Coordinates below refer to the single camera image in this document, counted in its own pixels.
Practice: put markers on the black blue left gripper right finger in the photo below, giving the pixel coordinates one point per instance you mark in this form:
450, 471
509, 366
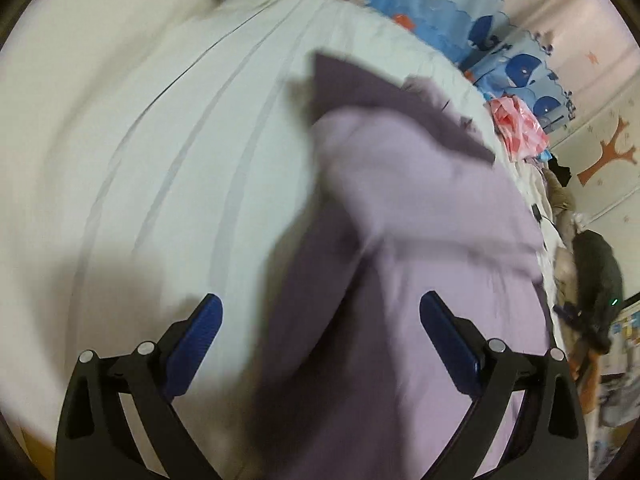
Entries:
548, 439

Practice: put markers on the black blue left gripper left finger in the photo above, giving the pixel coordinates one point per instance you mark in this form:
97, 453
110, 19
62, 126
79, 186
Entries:
94, 440

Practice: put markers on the lilac purple garment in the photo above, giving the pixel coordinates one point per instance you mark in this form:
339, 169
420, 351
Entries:
350, 385

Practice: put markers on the beige clothes heap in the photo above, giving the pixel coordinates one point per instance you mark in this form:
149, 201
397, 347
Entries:
554, 209

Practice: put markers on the dark grey round device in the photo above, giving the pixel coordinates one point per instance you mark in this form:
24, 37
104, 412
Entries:
600, 291

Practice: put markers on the pink red crumpled cloth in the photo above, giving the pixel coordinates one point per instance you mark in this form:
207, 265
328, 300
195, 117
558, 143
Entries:
519, 129

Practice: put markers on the white striped bed sheet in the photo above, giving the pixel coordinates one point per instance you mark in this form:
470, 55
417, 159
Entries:
153, 151

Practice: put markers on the pale pink sheer curtain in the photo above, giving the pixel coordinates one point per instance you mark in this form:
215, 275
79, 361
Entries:
593, 51

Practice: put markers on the blue whale print curtain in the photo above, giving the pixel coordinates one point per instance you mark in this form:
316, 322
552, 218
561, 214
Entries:
497, 56

